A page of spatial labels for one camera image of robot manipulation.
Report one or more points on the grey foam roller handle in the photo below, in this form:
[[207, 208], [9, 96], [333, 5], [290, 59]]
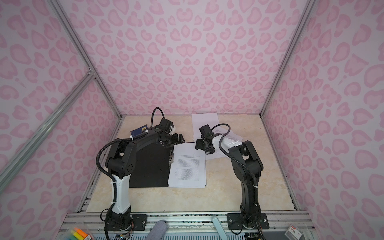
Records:
[[158, 231]]

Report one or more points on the blue booklet yellow label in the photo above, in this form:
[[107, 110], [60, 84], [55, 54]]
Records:
[[138, 131]]

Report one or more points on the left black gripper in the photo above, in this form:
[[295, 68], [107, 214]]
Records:
[[176, 141]]

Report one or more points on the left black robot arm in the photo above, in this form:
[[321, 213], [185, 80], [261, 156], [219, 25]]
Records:
[[117, 160]]

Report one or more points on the highlighter pens box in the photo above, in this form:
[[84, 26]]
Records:
[[77, 234]]

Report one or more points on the top blank paper sheet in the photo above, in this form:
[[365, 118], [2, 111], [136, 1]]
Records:
[[199, 120]]

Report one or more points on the red white label box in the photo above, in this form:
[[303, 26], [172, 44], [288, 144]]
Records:
[[294, 233]]

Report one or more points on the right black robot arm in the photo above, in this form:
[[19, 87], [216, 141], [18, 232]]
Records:
[[247, 167]]

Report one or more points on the upper middle text sheet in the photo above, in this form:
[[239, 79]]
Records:
[[188, 169]]

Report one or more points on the text paper sheet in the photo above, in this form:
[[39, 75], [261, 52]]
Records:
[[228, 142]]

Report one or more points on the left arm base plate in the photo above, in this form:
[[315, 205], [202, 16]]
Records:
[[127, 223]]

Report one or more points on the red folder black inside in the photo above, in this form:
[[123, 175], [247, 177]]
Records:
[[152, 167]]

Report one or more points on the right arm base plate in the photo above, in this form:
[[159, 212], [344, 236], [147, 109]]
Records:
[[237, 221]]

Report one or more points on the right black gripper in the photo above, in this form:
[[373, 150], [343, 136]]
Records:
[[199, 145]]

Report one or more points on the light blue tool handle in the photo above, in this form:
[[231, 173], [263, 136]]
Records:
[[220, 229]]

